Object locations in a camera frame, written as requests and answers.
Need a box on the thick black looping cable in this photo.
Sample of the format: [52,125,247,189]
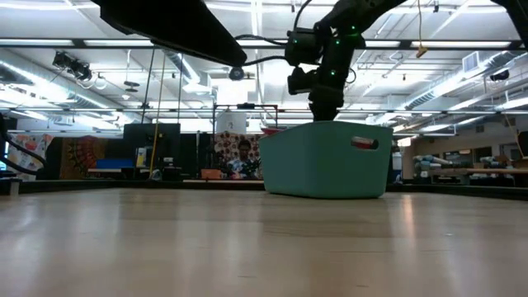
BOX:
[0,115,47,177]

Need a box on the orange dark patterned wall hanging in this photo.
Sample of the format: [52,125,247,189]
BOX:
[59,135,109,181]

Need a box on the teal plastic basket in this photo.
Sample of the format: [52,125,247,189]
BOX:
[258,120,394,200]

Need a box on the yellow hanging cord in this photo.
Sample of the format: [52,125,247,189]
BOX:
[415,0,429,59]

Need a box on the black overhead beam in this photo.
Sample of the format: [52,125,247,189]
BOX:
[0,38,528,52]

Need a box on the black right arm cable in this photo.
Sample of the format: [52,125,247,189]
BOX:
[233,0,315,68]

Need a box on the pale floral wall hanging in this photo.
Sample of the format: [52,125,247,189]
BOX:
[8,133,55,175]

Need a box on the blue box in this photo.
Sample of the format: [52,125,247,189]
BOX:
[95,158,138,171]

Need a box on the black aluminium rig frame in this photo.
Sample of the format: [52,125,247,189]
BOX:
[0,177,528,202]

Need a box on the wooden top workbench on casters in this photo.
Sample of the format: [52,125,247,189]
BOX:
[428,166,528,187]

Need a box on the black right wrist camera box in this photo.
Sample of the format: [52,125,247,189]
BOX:
[286,67,319,97]

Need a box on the person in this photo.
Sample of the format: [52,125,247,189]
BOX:
[225,139,262,181]

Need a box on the yellow pole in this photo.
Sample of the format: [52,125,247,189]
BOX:
[148,51,167,177]

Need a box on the black ceiling-mounted device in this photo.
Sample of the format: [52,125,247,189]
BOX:
[51,50,93,82]

